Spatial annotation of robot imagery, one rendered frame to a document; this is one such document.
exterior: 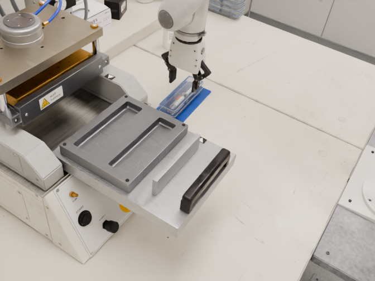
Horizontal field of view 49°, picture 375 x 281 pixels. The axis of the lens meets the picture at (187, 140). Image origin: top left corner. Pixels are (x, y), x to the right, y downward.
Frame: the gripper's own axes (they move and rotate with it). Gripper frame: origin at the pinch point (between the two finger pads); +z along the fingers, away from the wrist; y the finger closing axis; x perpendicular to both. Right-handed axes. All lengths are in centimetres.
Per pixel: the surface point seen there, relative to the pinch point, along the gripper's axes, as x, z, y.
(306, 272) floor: -17, 83, -59
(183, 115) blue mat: 4.5, 8.3, -3.4
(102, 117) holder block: 41.0, -16.2, -2.7
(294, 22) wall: -203, 70, 14
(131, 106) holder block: 33.6, -15.2, -4.8
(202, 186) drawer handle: 46, -17, -29
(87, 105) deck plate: 33.8, -9.7, 7.7
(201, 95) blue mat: -7.2, 8.3, -3.3
